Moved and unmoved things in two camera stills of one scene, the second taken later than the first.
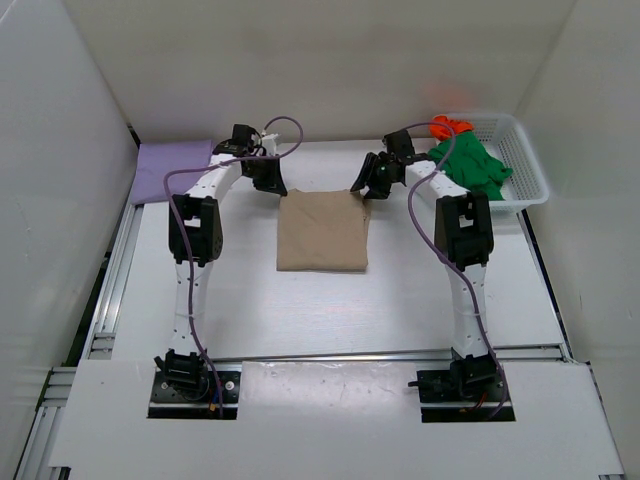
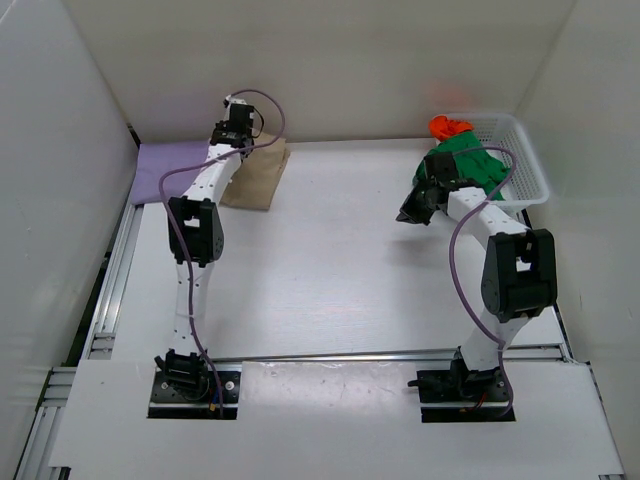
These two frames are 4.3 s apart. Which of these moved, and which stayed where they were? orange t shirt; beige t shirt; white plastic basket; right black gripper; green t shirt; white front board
Moved: right black gripper; beige t shirt
Stayed: white front board; green t shirt; orange t shirt; white plastic basket
